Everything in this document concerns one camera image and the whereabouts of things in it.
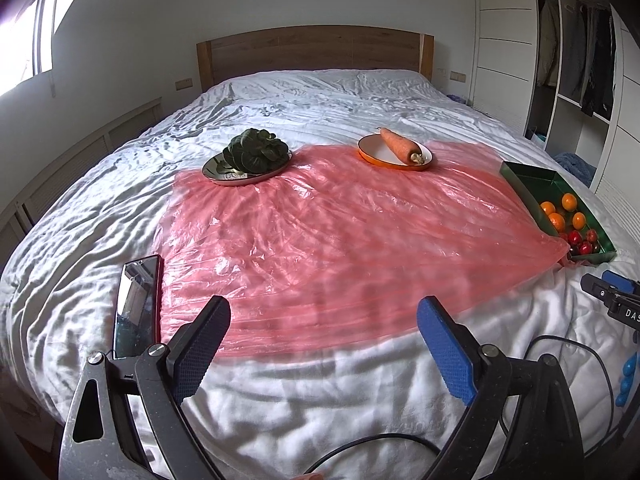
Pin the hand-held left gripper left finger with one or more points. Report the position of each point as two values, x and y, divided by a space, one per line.
197 360

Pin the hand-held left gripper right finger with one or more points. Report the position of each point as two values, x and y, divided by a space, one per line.
447 355

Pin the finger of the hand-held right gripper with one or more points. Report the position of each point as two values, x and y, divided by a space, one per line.
617 280
597 285

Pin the orange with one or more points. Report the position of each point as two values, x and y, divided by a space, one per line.
548 207
556 222
569 202
579 220

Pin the green tray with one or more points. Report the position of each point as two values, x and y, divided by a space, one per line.
535 180

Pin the person's right hand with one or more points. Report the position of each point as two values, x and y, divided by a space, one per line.
625 380

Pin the smartphone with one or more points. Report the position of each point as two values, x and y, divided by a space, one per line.
137 305

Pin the white bed with wooden headboard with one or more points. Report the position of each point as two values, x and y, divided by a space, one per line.
300 410

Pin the blue towel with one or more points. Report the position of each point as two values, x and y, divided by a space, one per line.
575 165

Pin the pink plastic sheet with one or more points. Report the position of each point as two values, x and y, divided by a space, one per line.
350 260

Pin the white paper bag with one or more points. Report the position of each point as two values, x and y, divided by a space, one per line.
537 136

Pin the silver plate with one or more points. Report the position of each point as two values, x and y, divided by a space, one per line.
215 167

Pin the carrot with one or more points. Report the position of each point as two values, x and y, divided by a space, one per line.
397 144

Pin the dark leafy greens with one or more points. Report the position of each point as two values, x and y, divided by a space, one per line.
257 150

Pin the orange rimmed white plate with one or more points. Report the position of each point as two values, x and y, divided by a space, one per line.
372 149

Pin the dark hanging clothes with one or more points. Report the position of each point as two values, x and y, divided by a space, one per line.
595 60

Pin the small blue pouch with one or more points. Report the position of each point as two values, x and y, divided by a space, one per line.
457 97

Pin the beige hanging jacket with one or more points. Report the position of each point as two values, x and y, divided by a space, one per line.
547 40

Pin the white wardrobe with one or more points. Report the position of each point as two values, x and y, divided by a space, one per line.
500 20

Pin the wooden headboard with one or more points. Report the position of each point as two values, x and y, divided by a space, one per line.
310 50

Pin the window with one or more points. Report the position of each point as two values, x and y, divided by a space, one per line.
25 45

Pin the wall socket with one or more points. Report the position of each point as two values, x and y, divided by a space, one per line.
458 77
183 83

